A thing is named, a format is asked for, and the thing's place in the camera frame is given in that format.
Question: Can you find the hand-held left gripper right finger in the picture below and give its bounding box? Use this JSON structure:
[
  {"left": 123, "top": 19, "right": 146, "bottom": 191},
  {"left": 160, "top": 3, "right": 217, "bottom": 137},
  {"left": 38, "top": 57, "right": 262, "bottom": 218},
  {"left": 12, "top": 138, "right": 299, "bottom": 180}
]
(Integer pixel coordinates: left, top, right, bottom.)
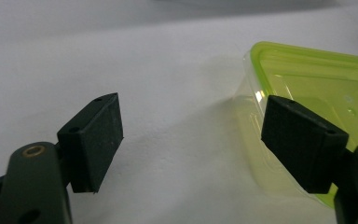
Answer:
[{"left": 260, "top": 94, "right": 351, "bottom": 195}]

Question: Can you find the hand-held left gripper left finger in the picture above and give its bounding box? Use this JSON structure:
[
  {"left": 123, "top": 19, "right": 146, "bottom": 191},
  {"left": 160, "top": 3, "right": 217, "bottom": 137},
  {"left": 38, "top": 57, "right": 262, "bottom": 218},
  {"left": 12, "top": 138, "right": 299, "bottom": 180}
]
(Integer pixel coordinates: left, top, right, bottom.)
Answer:
[{"left": 56, "top": 91, "right": 125, "bottom": 194}]

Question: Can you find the clear container with green lid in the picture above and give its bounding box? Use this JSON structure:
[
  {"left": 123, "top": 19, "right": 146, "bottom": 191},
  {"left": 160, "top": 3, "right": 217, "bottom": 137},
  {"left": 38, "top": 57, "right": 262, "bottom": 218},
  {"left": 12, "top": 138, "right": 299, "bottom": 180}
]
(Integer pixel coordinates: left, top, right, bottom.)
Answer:
[{"left": 233, "top": 40, "right": 358, "bottom": 209}]

